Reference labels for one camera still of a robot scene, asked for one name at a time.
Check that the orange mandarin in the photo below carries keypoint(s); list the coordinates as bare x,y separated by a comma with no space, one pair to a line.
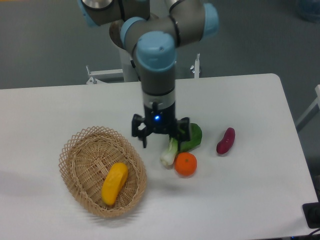
185,164

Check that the black device at edge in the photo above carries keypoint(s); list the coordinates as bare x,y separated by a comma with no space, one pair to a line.
312,214

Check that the purple sweet potato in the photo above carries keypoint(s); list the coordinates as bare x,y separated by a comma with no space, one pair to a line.
225,144

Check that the woven wicker basket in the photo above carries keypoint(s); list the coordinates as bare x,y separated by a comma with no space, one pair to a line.
85,162

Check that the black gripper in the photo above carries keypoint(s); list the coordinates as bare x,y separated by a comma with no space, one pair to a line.
161,121

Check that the white furniture leg right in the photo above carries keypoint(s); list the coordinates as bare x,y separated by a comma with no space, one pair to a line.
311,111

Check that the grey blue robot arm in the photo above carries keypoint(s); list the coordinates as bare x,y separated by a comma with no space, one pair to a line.
152,45

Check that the yellow mango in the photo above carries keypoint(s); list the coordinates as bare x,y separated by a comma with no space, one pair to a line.
114,182

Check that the white pedestal base frame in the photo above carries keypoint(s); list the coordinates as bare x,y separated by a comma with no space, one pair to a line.
116,75

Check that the green bok choy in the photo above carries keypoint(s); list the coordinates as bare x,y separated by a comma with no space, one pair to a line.
168,156

